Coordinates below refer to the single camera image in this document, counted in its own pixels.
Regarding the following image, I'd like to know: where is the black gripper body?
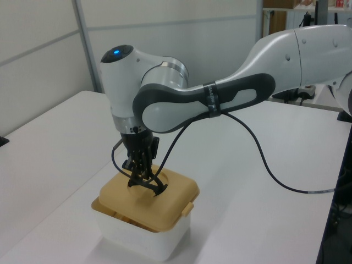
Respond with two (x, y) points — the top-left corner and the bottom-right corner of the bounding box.
(119, 130), (155, 155)

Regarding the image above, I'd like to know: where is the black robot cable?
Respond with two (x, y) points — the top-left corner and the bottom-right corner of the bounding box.
(111, 111), (338, 194)

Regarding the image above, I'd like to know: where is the grey partition post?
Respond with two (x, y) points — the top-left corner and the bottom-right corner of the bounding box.
(255, 0), (265, 42)
(73, 0), (103, 94)

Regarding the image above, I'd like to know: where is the white plastic tool box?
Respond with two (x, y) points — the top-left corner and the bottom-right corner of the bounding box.
(90, 197), (192, 262)

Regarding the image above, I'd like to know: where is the grey power strip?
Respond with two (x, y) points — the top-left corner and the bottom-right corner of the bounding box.
(298, 84), (316, 100)

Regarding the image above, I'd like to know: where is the brown wooden cabinet panel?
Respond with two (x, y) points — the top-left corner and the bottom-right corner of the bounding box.
(268, 9), (288, 36)

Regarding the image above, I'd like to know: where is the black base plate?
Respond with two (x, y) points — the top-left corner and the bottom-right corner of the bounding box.
(337, 109), (352, 122)

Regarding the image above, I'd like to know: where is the tan lid with black handle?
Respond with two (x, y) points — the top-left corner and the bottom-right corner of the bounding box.
(98, 164), (200, 231)

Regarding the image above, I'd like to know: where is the black cable strap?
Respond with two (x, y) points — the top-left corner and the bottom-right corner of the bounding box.
(202, 81), (222, 118)

